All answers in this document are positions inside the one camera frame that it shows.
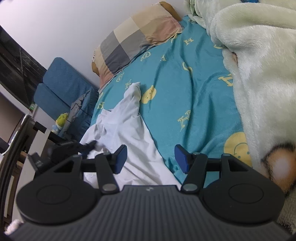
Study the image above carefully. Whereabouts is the white printed t-shirt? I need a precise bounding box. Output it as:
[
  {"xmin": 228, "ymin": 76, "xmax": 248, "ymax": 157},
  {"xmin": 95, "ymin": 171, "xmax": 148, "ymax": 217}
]
[{"xmin": 80, "ymin": 82, "xmax": 181, "ymax": 189}]

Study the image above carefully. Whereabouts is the dark wooden desk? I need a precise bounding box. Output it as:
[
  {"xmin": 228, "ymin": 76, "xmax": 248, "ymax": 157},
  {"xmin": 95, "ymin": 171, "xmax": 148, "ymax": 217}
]
[{"xmin": 0, "ymin": 114, "xmax": 70, "ymax": 223}]

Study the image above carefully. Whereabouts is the green yellow plush toy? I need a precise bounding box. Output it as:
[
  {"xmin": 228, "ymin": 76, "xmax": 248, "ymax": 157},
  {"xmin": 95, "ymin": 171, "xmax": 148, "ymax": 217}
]
[{"xmin": 51, "ymin": 113, "xmax": 69, "ymax": 135}]

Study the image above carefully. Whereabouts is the grey cloth on chair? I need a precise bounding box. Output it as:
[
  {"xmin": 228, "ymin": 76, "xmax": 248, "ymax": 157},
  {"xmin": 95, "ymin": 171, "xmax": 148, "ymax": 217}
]
[{"xmin": 67, "ymin": 90, "xmax": 91, "ymax": 128}]

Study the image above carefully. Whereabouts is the blue covered chair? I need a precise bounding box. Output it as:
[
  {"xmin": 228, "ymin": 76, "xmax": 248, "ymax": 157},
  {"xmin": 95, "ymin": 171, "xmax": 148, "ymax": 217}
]
[{"xmin": 34, "ymin": 57, "xmax": 99, "ymax": 141}]

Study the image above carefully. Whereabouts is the teal patterned bed sheet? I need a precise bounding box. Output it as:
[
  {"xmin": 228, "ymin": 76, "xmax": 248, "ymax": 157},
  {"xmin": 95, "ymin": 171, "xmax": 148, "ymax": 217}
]
[{"xmin": 92, "ymin": 16, "xmax": 251, "ymax": 181}]

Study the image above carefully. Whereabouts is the dark window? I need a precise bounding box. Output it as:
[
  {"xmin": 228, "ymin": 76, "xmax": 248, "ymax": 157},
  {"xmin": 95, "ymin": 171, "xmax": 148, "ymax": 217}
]
[{"xmin": 0, "ymin": 28, "xmax": 46, "ymax": 108}]

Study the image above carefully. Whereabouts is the cream green fleece blanket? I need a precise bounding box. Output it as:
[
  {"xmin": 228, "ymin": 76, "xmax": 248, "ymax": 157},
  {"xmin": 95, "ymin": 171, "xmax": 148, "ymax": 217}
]
[{"xmin": 184, "ymin": 1, "xmax": 295, "ymax": 232}]

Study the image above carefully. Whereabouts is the checkered patchwork pillow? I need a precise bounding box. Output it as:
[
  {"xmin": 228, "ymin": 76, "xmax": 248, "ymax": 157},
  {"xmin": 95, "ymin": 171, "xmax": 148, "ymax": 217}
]
[{"xmin": 91, "ymin": 1, "xmax": 182, "ymax": 89}]

